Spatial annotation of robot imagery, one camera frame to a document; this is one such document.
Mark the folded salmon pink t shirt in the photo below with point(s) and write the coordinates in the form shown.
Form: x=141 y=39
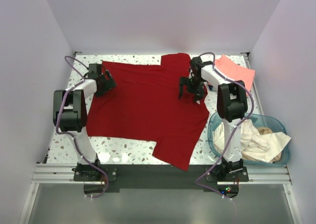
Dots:
x=235 y=72

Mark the cream t shirt in basket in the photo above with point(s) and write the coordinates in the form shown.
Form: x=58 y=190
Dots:
x=250 y=143

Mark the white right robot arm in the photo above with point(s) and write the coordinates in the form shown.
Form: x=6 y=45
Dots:
x=231 y=108

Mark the red t shirt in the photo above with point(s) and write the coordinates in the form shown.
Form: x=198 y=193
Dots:
x=146 y=105

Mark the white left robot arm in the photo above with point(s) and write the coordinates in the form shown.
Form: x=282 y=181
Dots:
x=70 y=118

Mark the aluminium frame rail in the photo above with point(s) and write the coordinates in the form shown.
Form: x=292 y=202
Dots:
x=62 y=173

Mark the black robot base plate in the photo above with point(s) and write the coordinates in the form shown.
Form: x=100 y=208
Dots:
x=113 y=178

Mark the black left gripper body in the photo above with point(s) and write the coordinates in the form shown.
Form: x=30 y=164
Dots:
x=106 y=85

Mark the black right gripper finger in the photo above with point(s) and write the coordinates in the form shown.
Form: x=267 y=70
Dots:
x=182 y=83
x=198 y=98

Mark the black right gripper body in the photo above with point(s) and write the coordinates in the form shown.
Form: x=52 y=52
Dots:
x=195 y=85

